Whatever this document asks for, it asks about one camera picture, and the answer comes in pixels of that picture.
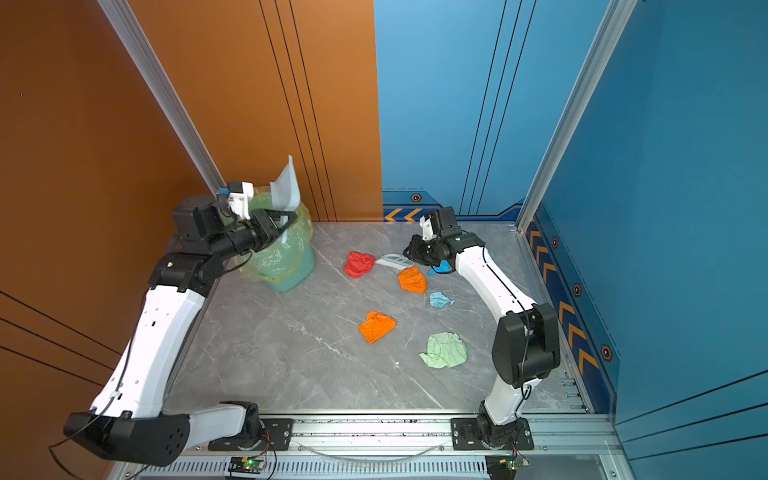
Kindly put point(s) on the right aluminium corner post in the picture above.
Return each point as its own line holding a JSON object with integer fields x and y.
{"x": 610, "y": 30}

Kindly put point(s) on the right circuit board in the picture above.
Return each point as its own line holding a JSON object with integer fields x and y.
{"x": 504, "y": 467}

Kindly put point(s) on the aluminium frame rail front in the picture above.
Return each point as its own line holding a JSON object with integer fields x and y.
{"x": 409, "y": 446}

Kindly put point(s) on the teal dustpan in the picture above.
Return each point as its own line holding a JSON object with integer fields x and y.
{"x": 285, "y": 191}

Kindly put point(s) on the red crumpled paper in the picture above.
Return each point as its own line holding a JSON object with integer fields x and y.
{"x": 359, "y": 264}

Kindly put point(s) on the large green crumpled paper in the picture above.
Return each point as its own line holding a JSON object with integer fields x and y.
{"x": 444, "y": 350}

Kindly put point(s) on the aluminium corner post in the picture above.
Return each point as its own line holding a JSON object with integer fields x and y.
{"x": 610, "y": 30}
{"x": 126, "y": 25}

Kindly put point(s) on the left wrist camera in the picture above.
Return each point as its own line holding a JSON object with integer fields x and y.
{"x": 237, "y": 197}

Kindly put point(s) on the orange crumpled paper near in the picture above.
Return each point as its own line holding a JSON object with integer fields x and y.
{"x": 376, "y": 326}

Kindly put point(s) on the green trash bin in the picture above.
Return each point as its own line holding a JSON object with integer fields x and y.
{"x": 291, "y": 270}

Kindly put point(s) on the blue paper scrap far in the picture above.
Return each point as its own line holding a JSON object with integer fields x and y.
{"x": 443, "y": 268}

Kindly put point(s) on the left circuit board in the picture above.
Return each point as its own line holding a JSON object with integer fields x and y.
{"x": 246, "y": 466}

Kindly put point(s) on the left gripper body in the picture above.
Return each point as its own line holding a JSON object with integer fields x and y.
{"x": 258, "y": 232}

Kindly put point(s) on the left aluminium corner post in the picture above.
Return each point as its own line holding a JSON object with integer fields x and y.
{"x": 126, "y": 25}

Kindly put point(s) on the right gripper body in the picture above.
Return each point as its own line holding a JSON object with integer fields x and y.
{"x": 426, "y": 252}

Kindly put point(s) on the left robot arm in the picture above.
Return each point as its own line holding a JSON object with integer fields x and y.
{"x": 126, "y": 421}

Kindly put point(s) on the circuit board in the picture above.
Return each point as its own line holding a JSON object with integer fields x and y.
{"x": 246, "y": 466}
{"x": 504, "y": 467}

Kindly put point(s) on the light blue paper scrap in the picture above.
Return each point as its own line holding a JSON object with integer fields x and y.
{"x": 440, "y": 300}

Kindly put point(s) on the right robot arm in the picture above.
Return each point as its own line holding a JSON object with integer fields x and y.
{"x": 526, "y": 345}

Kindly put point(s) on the orange crumpled paper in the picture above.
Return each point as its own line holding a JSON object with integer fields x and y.
{"x": 376, "y": 326}
{"x": 412, "y": 280}

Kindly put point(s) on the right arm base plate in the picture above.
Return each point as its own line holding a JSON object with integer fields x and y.
{"x": 479, "y": 433}

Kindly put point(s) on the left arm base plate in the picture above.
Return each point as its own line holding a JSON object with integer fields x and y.
{"x": 276, "y": 435}

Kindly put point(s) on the orange crumpled paper far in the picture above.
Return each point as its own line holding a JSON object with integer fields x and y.
{"x": 412, "y": 280}

